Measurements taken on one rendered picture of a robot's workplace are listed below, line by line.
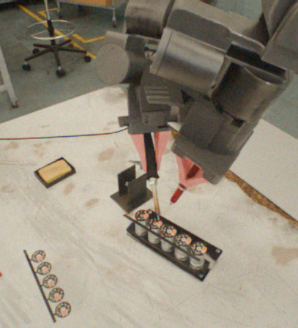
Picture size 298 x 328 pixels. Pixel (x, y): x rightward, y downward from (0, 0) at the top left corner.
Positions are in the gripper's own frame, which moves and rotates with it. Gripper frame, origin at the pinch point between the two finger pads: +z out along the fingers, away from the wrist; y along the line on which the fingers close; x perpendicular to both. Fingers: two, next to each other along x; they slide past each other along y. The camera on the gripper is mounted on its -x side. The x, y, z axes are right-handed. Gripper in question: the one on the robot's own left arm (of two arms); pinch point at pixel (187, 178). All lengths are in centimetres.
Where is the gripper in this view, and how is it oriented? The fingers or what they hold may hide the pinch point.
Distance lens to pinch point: 45.5
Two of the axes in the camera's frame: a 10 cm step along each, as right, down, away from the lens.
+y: -5.6, 5.6, -6.1
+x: 7.8, 6.0, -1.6
